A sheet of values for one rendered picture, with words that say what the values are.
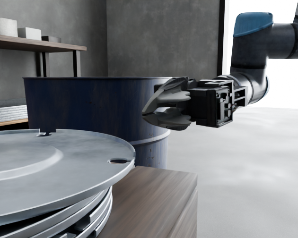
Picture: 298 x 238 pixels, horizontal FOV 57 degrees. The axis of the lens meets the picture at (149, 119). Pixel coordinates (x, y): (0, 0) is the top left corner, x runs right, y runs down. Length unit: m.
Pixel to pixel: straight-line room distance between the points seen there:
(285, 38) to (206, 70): 3.73
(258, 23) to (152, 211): 0.43
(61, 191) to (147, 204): 0.11
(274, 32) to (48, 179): 0.51
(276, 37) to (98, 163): 0.45
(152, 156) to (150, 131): 0.07
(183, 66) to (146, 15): 1.07
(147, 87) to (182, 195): 0.39
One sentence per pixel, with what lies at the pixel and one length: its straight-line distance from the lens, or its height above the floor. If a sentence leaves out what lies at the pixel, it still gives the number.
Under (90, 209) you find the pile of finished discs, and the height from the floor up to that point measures 0.38.
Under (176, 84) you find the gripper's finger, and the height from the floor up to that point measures 0.47.
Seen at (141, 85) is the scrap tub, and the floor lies 0.46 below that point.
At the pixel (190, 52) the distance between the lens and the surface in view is 4.43.
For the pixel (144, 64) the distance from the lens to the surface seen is 4.77.
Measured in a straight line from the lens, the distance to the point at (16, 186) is 0.25.
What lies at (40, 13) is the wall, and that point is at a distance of 4.19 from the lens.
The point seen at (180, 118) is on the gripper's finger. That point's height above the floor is 0.42.
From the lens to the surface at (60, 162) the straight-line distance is 0.30.
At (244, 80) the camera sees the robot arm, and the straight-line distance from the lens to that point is 0.57.
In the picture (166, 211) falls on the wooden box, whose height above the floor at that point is 0.35.
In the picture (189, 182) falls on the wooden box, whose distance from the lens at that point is 0.36.
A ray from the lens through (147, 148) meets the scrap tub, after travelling 0.70.
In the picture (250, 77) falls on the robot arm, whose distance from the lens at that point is 0.60.
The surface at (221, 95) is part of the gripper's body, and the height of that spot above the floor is 0.45.
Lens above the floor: 0.48
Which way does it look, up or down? 9 degrees down
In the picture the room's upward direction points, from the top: straight up
